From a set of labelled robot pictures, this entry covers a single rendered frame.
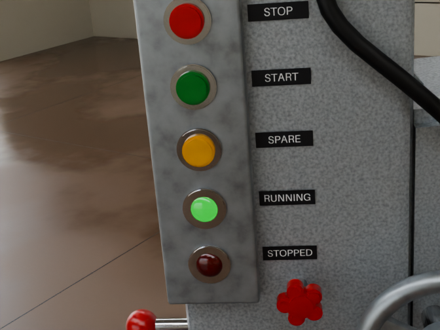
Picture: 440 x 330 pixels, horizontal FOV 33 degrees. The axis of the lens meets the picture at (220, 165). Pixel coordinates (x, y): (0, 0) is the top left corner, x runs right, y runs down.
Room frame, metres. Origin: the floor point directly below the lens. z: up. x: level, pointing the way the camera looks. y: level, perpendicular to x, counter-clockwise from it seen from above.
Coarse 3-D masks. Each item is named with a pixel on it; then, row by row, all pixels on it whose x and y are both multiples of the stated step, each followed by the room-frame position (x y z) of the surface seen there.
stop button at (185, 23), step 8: (176, 8) 0.55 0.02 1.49; (184, 8) 0.55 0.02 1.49; (192, 8) 0.55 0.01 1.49; (176, 16) 0.55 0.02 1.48; (184, 16) 0.55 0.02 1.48; (192, 16) 0.55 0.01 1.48; (200, 16) 0.55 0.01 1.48; (176, 24) 0.55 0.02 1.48; (184, 24) 0.55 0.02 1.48; (192, 24) 0.55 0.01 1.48; (200, 24) 0.54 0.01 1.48; (176, 32) 0.55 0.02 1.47; (184, 32) 0.55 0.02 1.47; (192, 32) 0.55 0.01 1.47
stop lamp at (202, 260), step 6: (198, 258) 0.55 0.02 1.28; (204, 258) 0.55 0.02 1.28; (210, 258) 0.55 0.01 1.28; (216, 258) 0.55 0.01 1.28; (198, 264) 0.55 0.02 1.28; (204, 264) 0.55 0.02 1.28; (210, 264) 0.55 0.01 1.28; (216, 264) 0.55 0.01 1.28; (198, 270) 0.55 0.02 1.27; (204, 270) 0.55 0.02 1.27; (210, 270) 0.55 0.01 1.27; (216, 270) 0.55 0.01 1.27; (210, 276) 0.55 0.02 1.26
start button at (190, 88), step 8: (192, 72) 0.55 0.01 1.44; (184, 80) 0.55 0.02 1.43; (192, 80) 0.55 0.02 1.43; (200, 80) 0.55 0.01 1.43; (176, 88) 0.55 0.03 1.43; (184, 88) 0.55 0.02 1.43; (192, 88) 0.55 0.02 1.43; (200, 88) 0.55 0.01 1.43; (208, 88) 0.55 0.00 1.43; (184, 96) 0.55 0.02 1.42; (192, 96) 0.55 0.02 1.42; (200, 96) 0.55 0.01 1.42; (192, 104) 0.55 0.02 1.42
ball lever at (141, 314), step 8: (136, 312) 0.62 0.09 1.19; (144, 312) 0.62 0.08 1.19; (152, 312) 0.62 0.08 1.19; (128, 320) 0.62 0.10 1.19; (136, 320) 0.61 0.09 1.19; (144, 320) 0.61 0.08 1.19; (152, 320) 0.61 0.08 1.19; (160, 320) 0.62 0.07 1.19; (168, 320) 0.61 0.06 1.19; (176, 320) 0.61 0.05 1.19; (184, 320) 0.61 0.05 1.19; (128, 328) 0.61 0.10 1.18; (136, 328) 0.61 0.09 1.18; (144, 328) 0.61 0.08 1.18; (152, 328) 0.61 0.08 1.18; (160, 328) 0.61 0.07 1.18; (168, 328) 0.61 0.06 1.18; (176, 328) 0.61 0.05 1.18; (184, 328) 0.61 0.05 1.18
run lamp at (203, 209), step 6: (198, 198) 0.55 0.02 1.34; (204, 198) 0.55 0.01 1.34; (192, 204) 0.55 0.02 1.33; (198, 204) 0.55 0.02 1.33; (204, 204) 0.55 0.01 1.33; (210, 204) 0.55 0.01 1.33; (192, 210) 0.55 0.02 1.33; (198, 210) 0.55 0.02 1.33; (204, 210) 0.55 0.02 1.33; (210, 210) 0.55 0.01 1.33; (216, 210) 0.55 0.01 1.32; (198, 216) 0.55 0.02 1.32; (204, 216) 0.55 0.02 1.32; (210, 216) 0.55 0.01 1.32
